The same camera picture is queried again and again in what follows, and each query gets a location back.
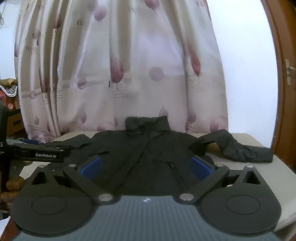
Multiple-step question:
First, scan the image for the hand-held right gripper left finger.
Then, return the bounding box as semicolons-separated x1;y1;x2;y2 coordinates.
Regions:
31;156;114;204

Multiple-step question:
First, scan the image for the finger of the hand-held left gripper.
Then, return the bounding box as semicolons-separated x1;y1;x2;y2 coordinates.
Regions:
7;138;60;149
13;143;65;163

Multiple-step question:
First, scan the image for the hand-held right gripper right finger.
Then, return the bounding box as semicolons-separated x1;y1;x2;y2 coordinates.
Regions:
179;156;263;204

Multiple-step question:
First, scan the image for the black jacket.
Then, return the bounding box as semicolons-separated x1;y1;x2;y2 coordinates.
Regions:
45;116;274;195

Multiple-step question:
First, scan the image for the patterned cloth pile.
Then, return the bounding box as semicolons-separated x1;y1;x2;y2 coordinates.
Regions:
0;78;21;110

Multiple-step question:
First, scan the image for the brown wooden furniture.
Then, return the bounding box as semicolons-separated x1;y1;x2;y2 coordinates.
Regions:
0;109;26;241

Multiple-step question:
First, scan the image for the cream textured mattress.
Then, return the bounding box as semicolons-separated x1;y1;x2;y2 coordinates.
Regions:
8;132;296;241

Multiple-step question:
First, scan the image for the cream curtain with purple leaves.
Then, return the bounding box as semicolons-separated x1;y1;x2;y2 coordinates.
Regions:
14;0;229;143

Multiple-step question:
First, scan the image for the brown wooden window frame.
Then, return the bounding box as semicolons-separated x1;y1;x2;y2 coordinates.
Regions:
261;0;296;168

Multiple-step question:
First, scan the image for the brass door handle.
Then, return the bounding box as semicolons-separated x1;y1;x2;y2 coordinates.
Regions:
285;59;296;87

